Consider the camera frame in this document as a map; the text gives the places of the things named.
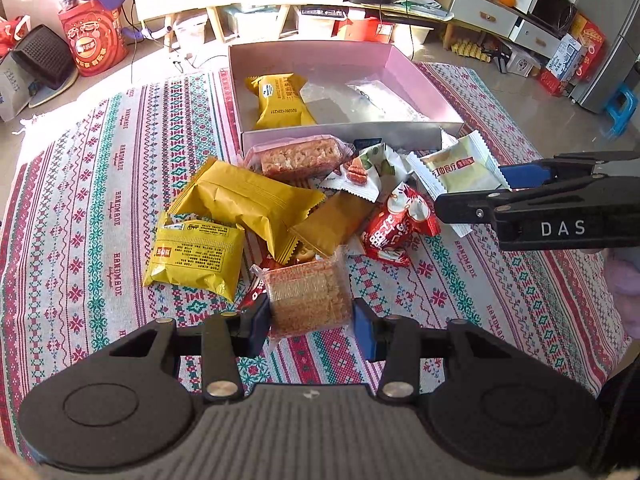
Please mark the golden brown snack packet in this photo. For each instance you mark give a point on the golden brown snack packet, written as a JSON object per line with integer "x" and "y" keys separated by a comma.
{"x": 327, "y": 222}

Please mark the white drawer cabinet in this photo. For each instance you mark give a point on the white drawer cabinet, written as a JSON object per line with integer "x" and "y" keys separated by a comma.
{"x": 482, "y": 12}

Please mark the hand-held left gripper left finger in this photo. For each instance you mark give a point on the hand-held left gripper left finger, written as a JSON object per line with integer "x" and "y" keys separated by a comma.
{"x": 260, "y": 325}

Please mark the yellow red-label snack packet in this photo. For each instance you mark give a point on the yellow red-label snack packet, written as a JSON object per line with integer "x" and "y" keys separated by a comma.
{"x": 195, "y": 260}

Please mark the clear storage bin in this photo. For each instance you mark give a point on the clear storage bin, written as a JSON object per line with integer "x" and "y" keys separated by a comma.
{"x": 255, "y": 24}
{"x": 190, "y": 27}

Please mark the white green-leaf snack packet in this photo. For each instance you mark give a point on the white green-leaf snack packet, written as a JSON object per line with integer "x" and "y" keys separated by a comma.
{"x": 392, "y": 160}

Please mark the clear-wrapped crispy rice bar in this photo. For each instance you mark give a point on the clear-wrapped crispy rice bar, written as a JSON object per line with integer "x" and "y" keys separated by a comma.
{"x": 305, "y": 295}

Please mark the cream white snack packet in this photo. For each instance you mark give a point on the cream white snack packet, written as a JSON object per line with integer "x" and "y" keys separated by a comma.
{"x": 460, "y": 170}

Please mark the red gift bag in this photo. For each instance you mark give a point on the red gift bag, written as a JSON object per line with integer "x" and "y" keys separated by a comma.
{"x": 92, "y": 40}

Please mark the person's right forearm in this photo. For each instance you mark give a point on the person's right forearm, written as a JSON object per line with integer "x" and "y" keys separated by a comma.
{"x": 625, "y": 280}

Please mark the small red snack packet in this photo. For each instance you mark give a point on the small red snack packet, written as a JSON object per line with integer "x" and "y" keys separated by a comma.
{"x": 252, "y": 294}

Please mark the yellow printed snack packet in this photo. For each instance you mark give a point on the yellow printed snack packet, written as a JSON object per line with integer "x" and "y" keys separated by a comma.
{"x": 277, "y": 102}

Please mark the grey refrigerator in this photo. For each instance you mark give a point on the grey refrigerator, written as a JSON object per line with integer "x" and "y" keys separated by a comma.
{"x": 615, "y": 60}

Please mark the clear-wrapped nut brittle bar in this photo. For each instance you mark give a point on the clear-wrapped nut brittle bar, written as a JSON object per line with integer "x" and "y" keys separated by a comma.
{"x": 300, "y": 157}

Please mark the patterned woven blanket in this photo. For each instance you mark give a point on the patterned woven blanket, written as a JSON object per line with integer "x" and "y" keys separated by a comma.
{"x": 100, "y": 185}

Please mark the white green strawberry packet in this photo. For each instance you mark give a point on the white green strawberry packet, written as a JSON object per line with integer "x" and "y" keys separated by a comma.
{"x": 357, "y": 175}

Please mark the pink and silver cardboard box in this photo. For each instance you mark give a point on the pink and silver cardboard box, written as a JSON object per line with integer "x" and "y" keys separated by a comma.
{"x": 310, "y": 55}

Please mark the large plain yellow snack packet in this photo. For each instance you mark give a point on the large plain yellow snack packet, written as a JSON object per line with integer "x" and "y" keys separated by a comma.
{"x": 240, "y": 200}

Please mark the white paper bag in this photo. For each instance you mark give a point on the white paper bag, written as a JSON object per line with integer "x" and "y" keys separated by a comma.
{"x": 12, "y": 90}

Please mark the row of yellow bottles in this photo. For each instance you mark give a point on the row of yellow bottles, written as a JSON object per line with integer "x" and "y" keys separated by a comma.
{"x": 467, "y": 49}

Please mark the black woven basket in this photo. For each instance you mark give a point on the black woven basket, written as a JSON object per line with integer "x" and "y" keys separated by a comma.
{"x": 45, "y": 55}

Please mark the microwave oven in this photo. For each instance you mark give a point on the microwave oven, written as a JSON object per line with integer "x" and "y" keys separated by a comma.
{"x": 552, "y": 5}

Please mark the red plastic bag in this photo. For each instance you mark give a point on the red plastic bag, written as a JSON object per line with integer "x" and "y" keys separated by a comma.
{"x": 10, "y": 32}

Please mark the clear plastic wrapper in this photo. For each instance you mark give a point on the clear plastic wrapper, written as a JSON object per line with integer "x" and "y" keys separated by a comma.
{"x": 380, "y": 102}

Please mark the red and white snack packet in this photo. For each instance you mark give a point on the red and white snack packet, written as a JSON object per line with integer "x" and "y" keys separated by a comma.
{"x": 387, "y": 240}
{"x": 415, "y": 207}

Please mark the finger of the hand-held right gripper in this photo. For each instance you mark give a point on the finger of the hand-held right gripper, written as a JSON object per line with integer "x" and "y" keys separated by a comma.
{"x": 465, "y": 209}
{"x": 517, "y": 175}

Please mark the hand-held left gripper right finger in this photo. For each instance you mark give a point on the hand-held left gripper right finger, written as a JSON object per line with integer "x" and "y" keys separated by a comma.
{"x": 362, "y": 332}

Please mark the red printed carton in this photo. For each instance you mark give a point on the red printed carton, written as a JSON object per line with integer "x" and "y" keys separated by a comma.
{"x": 587, "y": 40}

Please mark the red box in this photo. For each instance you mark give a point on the red box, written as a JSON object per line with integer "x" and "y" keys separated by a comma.
{"x": 365, "y": 29}

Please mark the blue plastic stool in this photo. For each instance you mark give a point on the blue plastic stool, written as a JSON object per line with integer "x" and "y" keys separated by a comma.
{"x": 620, "y": 105}

